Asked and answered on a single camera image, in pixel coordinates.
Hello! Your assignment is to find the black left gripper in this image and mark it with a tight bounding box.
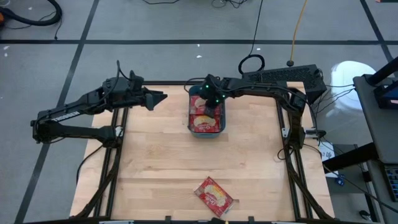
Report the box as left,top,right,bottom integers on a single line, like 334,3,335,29
114,77,168,111

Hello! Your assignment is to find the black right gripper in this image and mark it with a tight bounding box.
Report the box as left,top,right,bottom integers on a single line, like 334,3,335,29
198,73,228,118

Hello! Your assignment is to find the teal plastic basket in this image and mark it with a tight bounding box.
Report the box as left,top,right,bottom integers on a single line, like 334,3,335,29
187,84,227,139

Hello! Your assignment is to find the white paper sheet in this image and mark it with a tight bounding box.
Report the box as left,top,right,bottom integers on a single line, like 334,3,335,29
317,140,340,179

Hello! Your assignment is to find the black desk leg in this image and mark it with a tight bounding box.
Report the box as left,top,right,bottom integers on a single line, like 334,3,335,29
322,142,379,172

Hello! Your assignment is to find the black device with screen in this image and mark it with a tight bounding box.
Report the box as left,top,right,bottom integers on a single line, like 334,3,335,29
373,83,398,110

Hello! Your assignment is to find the grey desk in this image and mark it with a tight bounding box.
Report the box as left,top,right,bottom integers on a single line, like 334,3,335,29
353,73,398,166

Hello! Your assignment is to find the black monitor pole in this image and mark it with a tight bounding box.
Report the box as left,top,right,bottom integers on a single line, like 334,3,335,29
366,55,398,86

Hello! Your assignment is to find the grey keyboard tray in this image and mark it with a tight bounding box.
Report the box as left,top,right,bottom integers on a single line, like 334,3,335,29
366,160,398,224

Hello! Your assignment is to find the black keyboard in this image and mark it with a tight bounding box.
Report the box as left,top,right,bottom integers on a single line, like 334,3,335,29
382,164,398,202

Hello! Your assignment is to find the black metal table frame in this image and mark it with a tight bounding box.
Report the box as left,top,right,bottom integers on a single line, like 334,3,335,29
73,80,335,224

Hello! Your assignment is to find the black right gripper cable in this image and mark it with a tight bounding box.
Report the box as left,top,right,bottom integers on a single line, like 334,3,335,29
183,77,208,94

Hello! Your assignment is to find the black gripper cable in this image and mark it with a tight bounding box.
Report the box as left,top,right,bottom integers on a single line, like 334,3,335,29
183,77,208,94
115,60,131,94

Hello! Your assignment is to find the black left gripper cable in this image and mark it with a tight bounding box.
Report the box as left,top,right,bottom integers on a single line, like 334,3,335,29
115,60,131,94

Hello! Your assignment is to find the black hanging cable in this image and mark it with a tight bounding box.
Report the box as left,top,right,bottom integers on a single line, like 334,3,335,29
238,0,266,75

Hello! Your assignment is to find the yellow hanging cable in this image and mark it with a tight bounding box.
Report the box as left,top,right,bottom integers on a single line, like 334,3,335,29
285,0,309,68

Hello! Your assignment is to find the black vacuum hose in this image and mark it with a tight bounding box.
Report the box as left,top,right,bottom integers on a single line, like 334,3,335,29
0,0,63,27

